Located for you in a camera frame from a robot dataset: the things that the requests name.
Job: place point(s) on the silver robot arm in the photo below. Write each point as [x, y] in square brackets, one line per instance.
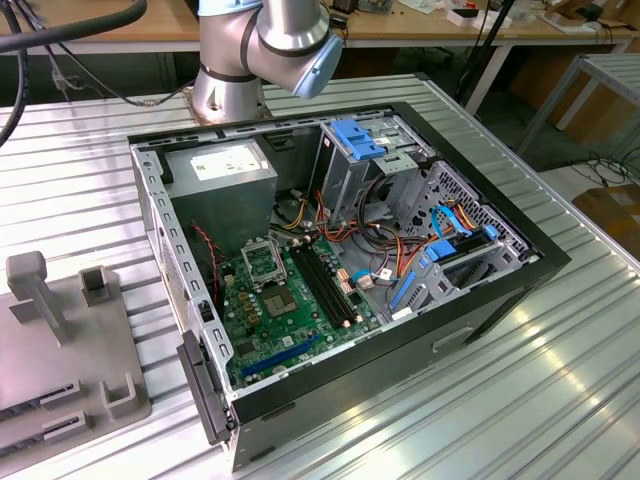
[280, 30]

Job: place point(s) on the CPU socket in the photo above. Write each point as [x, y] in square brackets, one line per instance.
[280, 302]

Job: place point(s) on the black RAM slot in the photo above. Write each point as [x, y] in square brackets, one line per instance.
[317, 280]
[332, 280]

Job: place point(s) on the metal drive bay cage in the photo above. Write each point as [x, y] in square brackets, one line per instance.
[340, 185]

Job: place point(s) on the green motherboard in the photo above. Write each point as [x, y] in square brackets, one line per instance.
[300, 335]

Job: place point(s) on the blue plastic bay lever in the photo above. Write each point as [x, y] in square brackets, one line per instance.
[402, 292]

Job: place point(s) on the grey power supply unit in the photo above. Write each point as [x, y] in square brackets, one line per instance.
[220, 210]

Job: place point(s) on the blue drive bay latch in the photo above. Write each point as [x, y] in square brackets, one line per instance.
[360, 140]

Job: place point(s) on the hard disk in blue carrier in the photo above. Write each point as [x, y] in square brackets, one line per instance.
[440, 251]

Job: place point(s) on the metal disk bay cage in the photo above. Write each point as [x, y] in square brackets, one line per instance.
[430, 290]

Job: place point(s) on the blue expansion slot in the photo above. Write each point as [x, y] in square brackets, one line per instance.
[280, 357]

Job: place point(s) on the black case fan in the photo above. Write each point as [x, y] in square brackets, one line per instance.
[201, 280]

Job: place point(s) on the black open PC case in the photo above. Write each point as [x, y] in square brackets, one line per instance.
[400, 380]

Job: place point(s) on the black plastic case latch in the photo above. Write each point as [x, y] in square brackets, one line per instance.
[200, 385]

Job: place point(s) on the grey parts rack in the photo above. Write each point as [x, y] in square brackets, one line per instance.
[85, 350]

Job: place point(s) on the long wooden desk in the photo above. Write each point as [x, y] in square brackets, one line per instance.
[165, 25]

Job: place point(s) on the brown cardboard box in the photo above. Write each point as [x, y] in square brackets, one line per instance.
[615, 215]

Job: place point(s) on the grey metal frame table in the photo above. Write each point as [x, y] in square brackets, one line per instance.
[615, 67]

